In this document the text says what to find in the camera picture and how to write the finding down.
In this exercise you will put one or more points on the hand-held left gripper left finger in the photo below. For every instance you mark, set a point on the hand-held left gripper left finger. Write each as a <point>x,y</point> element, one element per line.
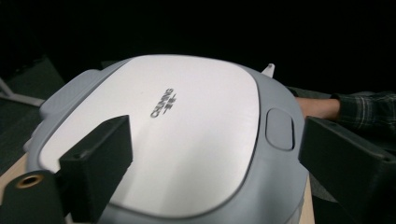
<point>99,161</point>

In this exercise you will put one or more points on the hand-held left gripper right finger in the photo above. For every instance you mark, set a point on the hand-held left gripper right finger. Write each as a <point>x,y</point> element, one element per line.
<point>351,165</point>

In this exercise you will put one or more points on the white trash can grey lid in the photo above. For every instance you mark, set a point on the white trash can grey lid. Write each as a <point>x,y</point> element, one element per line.
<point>193,130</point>

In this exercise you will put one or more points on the white metal stand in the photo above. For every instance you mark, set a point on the white metal stand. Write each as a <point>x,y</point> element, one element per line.
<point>18,95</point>

